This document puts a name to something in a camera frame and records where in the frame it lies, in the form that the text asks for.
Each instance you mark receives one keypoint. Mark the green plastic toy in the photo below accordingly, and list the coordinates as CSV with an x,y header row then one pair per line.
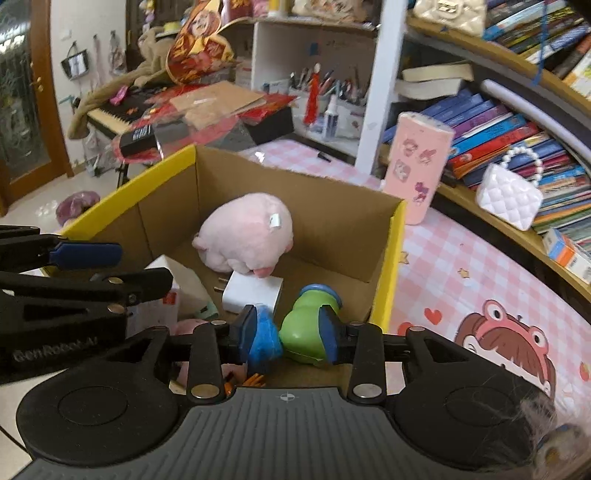
x,y
300,332

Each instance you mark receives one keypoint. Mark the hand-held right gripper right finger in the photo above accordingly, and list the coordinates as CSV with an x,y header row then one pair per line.
x,y
330,339

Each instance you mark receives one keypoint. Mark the yellow cardboard box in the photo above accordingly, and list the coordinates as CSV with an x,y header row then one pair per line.
x,y
323,221

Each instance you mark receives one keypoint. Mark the thick beige-edged book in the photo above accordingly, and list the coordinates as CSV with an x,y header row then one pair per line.
x,y
438,72
429,89

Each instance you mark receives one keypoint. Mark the wooden glass door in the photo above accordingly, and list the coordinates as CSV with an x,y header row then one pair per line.
x,y
41,115

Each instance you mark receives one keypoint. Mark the small straw hat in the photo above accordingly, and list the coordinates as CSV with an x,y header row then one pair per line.
x,y
168,30

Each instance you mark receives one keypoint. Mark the pink cylindrical container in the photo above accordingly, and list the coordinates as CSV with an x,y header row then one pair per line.
x,y
415,170

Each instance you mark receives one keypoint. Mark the electronic keyboard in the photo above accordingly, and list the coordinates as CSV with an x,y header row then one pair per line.
x,y
111,115

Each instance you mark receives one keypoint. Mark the white quilted handbag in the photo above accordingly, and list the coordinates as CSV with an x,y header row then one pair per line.
x,y
508,198

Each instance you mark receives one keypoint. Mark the pink fluffy heart plush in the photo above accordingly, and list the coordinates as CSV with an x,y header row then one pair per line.
x,y
187,326

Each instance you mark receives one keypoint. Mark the red tassel ornament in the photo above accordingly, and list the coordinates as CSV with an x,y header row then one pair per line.
x,y
314,97

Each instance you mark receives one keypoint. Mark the pink plush pig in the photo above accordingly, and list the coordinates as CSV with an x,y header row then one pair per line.
x,y
240,230

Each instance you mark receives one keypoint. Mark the cream floral ornament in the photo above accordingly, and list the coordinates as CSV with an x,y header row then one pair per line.
x,y
332,9

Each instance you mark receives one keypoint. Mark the row of colourful books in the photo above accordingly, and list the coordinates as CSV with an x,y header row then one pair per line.
x,y
508,134
545,27

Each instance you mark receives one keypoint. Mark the white yellow jar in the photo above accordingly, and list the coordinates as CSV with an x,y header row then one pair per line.
x,y
278,7

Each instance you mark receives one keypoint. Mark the black marker pen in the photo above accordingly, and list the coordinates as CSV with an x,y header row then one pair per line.
x,y
323,156

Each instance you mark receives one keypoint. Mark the pink printed desk mat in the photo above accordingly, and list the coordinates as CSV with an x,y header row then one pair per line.
x,y
461,277

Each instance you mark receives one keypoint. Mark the hanging wall bag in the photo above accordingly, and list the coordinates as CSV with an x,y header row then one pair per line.
x,y
76,64

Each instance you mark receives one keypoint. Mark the beige cube toy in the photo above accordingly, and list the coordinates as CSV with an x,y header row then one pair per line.
x,y
184,286

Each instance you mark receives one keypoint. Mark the orange white carton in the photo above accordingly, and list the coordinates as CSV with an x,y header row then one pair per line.
x,y
565,256

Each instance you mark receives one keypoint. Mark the small blue toy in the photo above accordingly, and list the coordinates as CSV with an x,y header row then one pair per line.
x,y
267,339

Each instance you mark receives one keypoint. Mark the wooden bookshelf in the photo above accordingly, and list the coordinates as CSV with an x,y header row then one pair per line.
x,y
466,203

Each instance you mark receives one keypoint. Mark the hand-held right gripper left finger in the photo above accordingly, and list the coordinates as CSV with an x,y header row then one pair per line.
x,y
247,334

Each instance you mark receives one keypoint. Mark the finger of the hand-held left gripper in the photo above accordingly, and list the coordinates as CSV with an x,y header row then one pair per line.
x,y
138,281
87,256

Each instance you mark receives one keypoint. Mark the desk holder with pens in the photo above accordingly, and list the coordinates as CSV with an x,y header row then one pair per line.
x,y
341,99

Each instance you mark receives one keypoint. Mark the cream quilted handbag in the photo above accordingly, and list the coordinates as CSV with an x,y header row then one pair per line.
x,y
450,16

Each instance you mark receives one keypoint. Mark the small white bottle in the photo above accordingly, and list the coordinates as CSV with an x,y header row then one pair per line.
x,y
331,122

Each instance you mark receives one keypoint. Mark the white charger adapter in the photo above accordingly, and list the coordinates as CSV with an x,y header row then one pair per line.
x,y
251,290

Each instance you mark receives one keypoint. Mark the orange hair clip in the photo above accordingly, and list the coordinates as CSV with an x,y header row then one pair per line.
x,y
254,381

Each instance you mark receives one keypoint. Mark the pink round cushion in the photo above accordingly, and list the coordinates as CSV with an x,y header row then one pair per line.
x,y
76,207

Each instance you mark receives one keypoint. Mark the brown draped cloth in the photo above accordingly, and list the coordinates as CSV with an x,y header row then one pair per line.
x,y
147,69

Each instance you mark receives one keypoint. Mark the white shelf unit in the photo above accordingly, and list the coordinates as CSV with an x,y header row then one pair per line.
x,y
383,92

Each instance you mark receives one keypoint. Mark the red paper packets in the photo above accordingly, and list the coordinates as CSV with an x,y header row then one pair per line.
x,y
272,100

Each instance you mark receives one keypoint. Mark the black keyboard stand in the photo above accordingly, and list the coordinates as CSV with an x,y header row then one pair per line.
x,y
121,175

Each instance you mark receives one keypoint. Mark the brown cardboard sheet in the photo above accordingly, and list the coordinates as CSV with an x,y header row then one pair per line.
x,y
217,101

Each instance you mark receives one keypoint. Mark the red gold printed bag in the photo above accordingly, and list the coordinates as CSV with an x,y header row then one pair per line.
x,y
198,50

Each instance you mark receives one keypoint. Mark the black box with white label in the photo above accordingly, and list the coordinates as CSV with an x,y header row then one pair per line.
x,y
138,138

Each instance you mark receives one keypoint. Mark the white rolled paper tube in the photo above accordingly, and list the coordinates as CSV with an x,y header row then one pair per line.
x,y
512,99

